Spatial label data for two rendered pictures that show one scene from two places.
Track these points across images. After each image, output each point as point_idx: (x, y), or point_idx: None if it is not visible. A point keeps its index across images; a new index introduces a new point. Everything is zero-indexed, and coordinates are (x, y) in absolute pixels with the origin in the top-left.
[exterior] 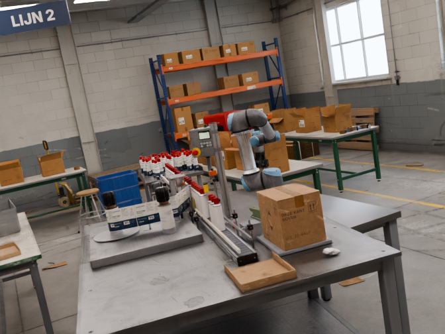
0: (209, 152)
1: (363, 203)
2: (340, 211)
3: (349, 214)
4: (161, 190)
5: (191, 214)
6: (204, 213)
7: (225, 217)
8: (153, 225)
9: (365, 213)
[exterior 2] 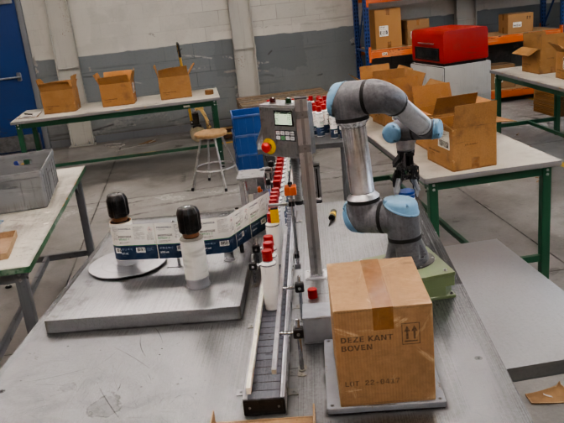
0: (289, 151)
1: None
2: (516, 309)
3: (528, 325)
4: (185, 214)
5: (254, 250)
6: None
7: (280, 286)
8: None
9: (560, 333)
